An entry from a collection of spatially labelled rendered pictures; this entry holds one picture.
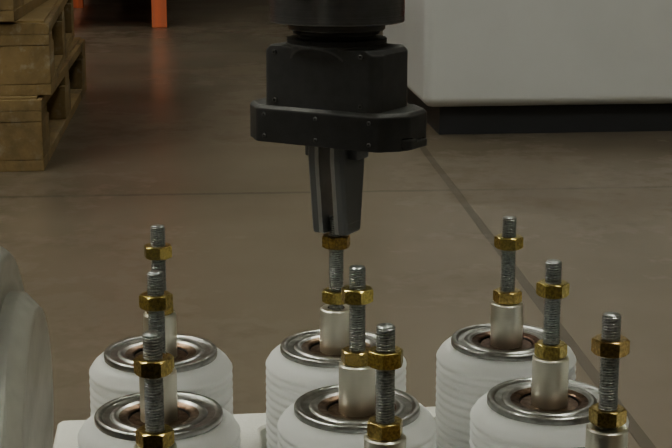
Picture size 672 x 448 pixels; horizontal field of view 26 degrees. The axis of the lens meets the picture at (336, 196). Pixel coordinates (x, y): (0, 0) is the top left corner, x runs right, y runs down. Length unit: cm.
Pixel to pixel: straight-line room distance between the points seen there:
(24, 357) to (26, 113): 252
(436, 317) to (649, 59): 158
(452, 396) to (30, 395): 56
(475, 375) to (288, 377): 12
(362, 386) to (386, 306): 112
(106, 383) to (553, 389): 29
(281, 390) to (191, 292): 110
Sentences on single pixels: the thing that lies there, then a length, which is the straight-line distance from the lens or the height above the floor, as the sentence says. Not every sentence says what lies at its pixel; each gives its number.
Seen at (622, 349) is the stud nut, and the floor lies 33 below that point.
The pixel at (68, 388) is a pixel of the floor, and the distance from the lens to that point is 170.
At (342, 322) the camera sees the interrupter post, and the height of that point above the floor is 27.
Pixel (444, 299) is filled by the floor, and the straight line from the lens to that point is 202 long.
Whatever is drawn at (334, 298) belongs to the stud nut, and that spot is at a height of 29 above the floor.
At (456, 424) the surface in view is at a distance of 100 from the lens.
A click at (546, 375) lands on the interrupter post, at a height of 27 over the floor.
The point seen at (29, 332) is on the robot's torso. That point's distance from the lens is 46.
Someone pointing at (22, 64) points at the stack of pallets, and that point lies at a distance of 298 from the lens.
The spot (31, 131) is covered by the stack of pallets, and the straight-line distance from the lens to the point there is 297.
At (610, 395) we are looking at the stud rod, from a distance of 78.
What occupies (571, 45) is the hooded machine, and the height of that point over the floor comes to 21.
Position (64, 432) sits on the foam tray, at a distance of 106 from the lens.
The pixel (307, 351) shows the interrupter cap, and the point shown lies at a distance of 98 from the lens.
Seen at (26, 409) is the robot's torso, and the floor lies 40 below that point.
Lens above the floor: 56
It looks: 12 degrees down
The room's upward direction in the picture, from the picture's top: straight up
